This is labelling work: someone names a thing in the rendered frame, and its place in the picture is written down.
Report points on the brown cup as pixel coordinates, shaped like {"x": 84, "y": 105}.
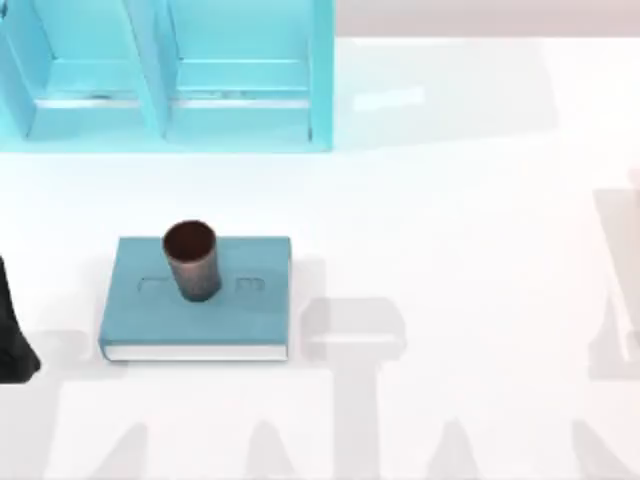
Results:
{"x": 195, "y": 272}

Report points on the light blue rack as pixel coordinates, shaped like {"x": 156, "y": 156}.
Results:
{"x": 240, "y": 75}

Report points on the teal blue book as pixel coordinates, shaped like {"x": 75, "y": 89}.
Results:
{"x": 150, "y": 320}

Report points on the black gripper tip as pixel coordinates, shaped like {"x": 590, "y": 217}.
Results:
{"x": 12, "y": 345}

